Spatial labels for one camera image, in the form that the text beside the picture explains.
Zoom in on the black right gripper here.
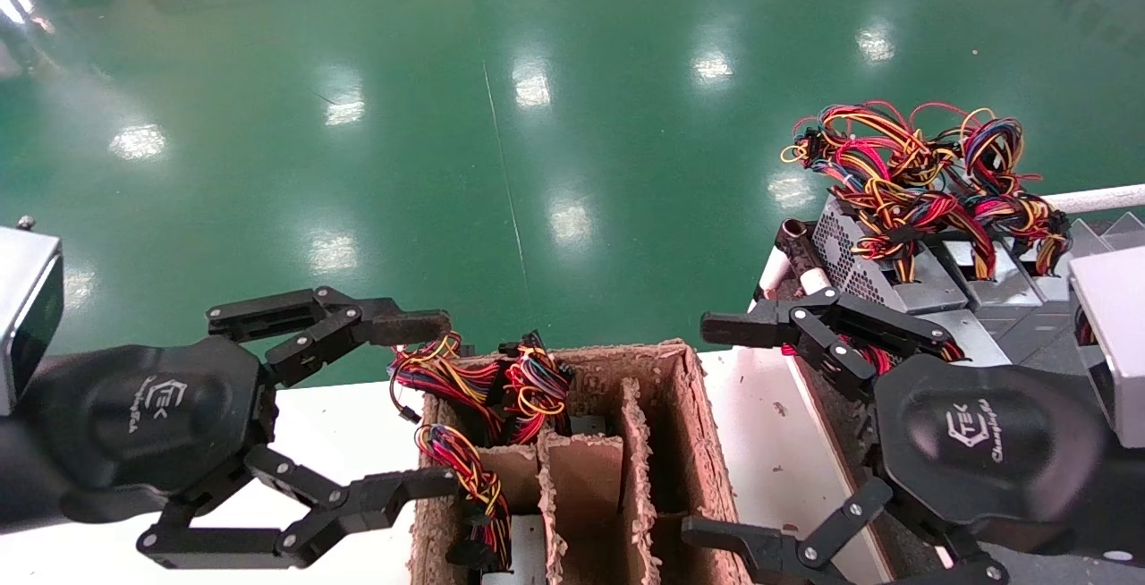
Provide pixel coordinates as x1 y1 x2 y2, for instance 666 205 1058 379
682 288 1110 585

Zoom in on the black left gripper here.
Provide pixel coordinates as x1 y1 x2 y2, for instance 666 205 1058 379
16 287 462 570

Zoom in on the grey power supply case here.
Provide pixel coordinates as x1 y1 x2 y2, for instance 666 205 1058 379
937 236 1074 364
481 513 548 585
1020 232 1088 304

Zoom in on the brown cardboard box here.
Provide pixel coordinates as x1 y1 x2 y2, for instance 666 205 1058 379
410 339 752 585

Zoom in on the long cardboard divider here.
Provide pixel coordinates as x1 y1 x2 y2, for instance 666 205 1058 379
620 377 663 585

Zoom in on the short white pipe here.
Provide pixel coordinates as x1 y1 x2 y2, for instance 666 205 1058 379
750 250 794 310

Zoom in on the short cardboard divider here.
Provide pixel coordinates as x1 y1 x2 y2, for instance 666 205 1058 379
479 444 542 516
539 431 625 585

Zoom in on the long white pipe rusty end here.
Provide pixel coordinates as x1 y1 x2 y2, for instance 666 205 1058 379
778 218 837 297

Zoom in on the mesh sided power supply case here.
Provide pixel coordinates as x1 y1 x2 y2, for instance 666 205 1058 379
812 194 969 318

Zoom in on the clear plastic sheet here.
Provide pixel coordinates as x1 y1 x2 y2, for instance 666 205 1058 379
1069 212 1145 255

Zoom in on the red yellow wire bundle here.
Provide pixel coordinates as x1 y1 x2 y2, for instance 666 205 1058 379
390 330 506 443

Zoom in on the multicolour wire bundle black connector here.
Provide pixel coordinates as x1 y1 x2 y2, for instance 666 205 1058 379
499 330 575 445

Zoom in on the tangled multicolour wire bundle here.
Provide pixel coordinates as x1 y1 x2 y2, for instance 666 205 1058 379
895 102 998 280
780 102 940 284
962 115 1072 277

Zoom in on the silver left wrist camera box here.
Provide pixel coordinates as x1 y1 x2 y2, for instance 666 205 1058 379
0 216 65 416

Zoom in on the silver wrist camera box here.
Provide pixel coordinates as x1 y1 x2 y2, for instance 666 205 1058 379
0 216 65 416
1069 247 1145 450

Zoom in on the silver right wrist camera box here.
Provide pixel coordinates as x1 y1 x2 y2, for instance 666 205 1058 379
1069 247 1145 450

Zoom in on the white pipe rail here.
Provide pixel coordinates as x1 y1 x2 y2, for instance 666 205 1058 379
1042 184 1145 215

